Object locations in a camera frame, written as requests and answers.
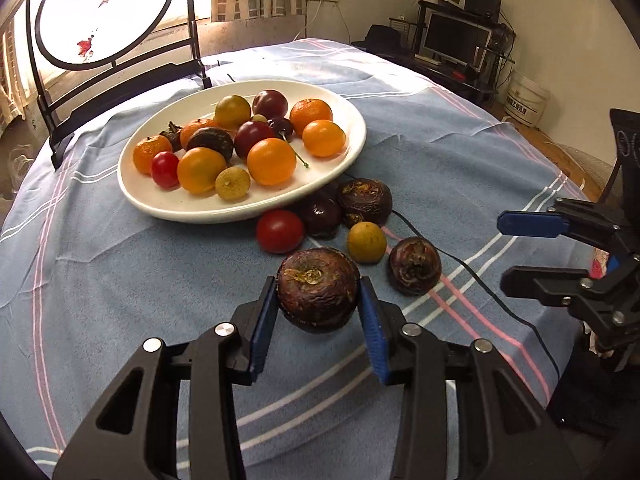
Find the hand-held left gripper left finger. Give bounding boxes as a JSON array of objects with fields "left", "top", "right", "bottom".
[{"left": 52, "top": 275, "right": 279, "bottom": 480}]

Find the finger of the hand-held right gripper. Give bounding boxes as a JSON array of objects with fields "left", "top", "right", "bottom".
[
  {"left": 500, "top": 255, "right": 640, "bottom": 356},
  {"left": 496, "top": 197, "right": 640, "bottom": 261}
]

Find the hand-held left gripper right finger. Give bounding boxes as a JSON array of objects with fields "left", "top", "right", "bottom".
[{"left": 357, "top": 276, "right": 583, "bottom": 480}]

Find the white oval plate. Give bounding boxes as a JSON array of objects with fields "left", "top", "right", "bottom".
[{"left": 117, "top": 80, "right": 367, "bottom": 224}]

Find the large orange mandarin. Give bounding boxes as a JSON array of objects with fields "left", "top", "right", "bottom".
[{"left": 246, "top": 137, "right": 298, "bottom": 186}]

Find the red cherry tomato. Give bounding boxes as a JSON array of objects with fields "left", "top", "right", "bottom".
[
  {"left": 256, "top": 209, "right": 306, "bottom": 255},
  {"left": 151, "top": 151, "right": 181, "bottom": 189}
]

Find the dark red cherry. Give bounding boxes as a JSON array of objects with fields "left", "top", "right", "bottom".
[{"left": 267, "top": 116, "right": 310, "bottom": 168}]

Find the yellow round citrus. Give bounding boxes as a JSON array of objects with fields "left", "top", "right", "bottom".
[{"left": 214, "top": 95, "right": 252, "bottom": 131}]

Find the large dark red plum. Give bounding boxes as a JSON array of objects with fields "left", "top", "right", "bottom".
[{"left": 252, "top": 89, "right": 289, "bottom": 121}]

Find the small yellow lime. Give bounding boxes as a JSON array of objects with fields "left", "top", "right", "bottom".
[{"left": 347, "top": 221, "right": 388, "bottom": 265}]

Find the small dark purple plum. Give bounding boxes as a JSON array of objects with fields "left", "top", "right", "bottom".
[{"left": 298, "top": 192, "right": 344, "bottom": 239}]

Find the white plastic bucket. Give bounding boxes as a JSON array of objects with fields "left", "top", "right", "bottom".
[{"left": 501, "top": 69, "right": 551, "bottom": 128}]

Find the black media shelf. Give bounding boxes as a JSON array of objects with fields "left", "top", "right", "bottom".
[{"left": 400, "top": 0, "right": 516, "bottom": 106}]

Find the smooth orange citrus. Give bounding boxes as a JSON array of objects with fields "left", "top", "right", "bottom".
[{"left": 176, "top": 147, "right": 228, "bottom": 195}]

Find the computer monitor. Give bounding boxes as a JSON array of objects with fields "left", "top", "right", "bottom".
[{"left": 419, "top": 10, "right": 493, "bottom": 66}]

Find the black speaker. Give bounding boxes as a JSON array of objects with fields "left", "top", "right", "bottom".
[{"left": 465, "top": 0, "right": 502, "bottom": 18}]

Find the black hat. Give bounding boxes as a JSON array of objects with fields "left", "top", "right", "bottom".
[{"left": 351, "top": 24, "right": 408, "bottom": 56}]

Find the black metal chair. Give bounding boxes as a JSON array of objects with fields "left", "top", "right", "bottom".
[{"left": 25, "top": 0, "right": 213, "bottom": 171}]

